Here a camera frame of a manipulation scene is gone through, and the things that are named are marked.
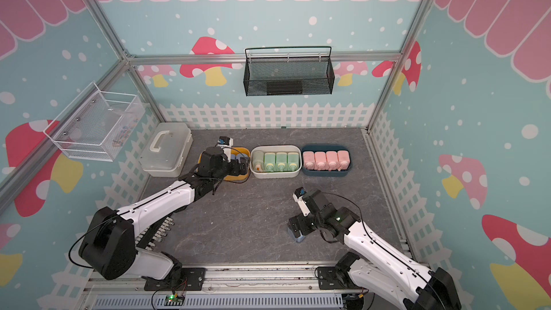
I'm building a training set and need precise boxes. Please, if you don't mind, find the yellow plastic storage tub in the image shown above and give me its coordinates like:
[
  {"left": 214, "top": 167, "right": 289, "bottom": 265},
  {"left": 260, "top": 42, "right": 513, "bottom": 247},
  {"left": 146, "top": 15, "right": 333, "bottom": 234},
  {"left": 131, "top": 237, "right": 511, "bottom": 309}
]
[{"left": 197, "top": 146, "right": 250, "bottom": 182}]

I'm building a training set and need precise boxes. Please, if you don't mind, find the blue sharpener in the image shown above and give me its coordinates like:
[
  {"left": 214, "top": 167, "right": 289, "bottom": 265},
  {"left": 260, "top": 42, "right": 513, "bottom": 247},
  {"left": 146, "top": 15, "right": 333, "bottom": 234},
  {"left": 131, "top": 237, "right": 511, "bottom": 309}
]
[{"left": 291, "top": 232, "right": 305, "bottom": 243}]

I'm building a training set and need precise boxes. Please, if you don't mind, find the pale green round sharpener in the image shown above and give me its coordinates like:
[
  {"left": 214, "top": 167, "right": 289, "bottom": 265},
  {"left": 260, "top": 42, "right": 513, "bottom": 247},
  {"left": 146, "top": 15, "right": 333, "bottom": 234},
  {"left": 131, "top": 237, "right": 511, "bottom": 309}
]
[{"left": 252, "top": 150, "right": 265, "bottom": 172}]

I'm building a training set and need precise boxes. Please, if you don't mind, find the white plastic storage tub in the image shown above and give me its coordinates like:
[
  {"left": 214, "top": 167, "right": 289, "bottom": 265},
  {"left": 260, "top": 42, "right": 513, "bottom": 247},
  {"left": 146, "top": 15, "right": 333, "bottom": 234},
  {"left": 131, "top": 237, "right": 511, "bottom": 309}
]
[{"left": 250, "top": 145, "right": 302, "bottom": 179}]

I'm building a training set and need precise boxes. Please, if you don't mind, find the dark teal storage tub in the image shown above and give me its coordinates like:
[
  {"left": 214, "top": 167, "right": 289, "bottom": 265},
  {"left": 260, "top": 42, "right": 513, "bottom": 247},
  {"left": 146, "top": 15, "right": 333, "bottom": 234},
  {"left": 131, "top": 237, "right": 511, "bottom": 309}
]
[{"left": 301, "top": 144, "right": 352, "bottom": 177}]

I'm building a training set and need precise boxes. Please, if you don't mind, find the pink sharpener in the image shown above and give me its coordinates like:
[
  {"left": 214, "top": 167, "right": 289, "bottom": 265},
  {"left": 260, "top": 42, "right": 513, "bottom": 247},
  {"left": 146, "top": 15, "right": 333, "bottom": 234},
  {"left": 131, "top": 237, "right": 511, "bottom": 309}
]
[
  {"left": 303, "top": 151, "right": 316, "bottom": 170},
  {"left": 326, "top": 151, "right": 340, "bottom": 171},
  {"left": 314, "top": 152, "right": 328, "bottom": 171},
  {"left": 337, "top": 150, "right": 351, "bottom": 171}
]

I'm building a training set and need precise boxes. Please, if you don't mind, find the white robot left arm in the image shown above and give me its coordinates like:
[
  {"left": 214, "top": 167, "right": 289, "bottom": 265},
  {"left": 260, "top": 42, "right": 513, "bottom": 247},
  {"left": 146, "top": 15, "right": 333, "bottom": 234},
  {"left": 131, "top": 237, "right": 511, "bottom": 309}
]
[{"left": 78, "top": 146, "right": 250, "bottom": 286}]

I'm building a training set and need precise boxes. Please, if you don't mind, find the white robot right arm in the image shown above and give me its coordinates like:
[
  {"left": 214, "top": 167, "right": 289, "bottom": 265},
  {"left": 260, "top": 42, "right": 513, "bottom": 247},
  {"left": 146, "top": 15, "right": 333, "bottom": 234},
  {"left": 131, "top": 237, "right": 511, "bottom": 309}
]
[{"left": 288, "top": 187, "right": 461, "bottom": 309}]

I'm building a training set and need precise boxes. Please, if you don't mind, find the white lidded plastic case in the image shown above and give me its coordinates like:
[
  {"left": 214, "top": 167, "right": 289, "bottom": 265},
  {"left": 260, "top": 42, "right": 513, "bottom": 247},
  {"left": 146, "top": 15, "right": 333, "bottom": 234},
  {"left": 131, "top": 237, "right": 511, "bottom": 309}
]
[{"left": 139, "top": 122, "right": 193, "bottom": 178}]

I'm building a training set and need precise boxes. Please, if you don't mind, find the black drill bit rack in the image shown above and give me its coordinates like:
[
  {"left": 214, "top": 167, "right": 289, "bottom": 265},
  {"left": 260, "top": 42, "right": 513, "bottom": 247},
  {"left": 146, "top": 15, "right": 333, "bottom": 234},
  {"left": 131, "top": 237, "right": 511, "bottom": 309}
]
[{"left": 135, "top": 216, "right": 174, "bottom": 251}]

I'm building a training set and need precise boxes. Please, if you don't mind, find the green circuit board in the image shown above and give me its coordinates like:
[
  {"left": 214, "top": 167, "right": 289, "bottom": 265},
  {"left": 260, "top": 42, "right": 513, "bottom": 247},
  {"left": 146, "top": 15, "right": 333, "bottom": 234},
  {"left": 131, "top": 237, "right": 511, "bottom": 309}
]
[{"left": 163, "top": 294, "right": 185, "bottom": 307}]

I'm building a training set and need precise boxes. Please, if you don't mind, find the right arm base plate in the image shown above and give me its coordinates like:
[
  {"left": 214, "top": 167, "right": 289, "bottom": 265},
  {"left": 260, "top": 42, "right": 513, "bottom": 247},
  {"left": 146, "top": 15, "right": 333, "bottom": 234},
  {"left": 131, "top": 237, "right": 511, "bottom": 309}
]
[{"left": 314, "top": 266, "right": 348, "bottom": 290}]

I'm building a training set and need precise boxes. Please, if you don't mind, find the black wire mesh basket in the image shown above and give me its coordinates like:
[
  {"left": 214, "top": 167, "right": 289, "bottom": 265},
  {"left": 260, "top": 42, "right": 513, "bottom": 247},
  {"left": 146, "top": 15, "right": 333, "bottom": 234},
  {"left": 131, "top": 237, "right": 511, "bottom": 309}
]
[{"left": 243, "top": 46, "right": 335, "bottom": 96}]

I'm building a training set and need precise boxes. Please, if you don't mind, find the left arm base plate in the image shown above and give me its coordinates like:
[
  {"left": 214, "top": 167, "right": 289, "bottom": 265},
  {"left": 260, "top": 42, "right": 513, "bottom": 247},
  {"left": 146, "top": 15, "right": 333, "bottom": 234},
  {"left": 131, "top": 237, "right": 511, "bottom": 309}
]
[{"left": 144, "top": 268, "right": 207, "bottom": 291}]

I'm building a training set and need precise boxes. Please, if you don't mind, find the white wire wall basket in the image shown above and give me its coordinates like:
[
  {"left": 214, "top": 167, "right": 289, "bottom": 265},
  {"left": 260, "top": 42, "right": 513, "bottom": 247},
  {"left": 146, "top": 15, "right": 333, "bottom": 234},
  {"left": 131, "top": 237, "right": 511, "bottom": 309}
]
[{"left": 43, "top": 83, "right": 146, "bottom": 162}]

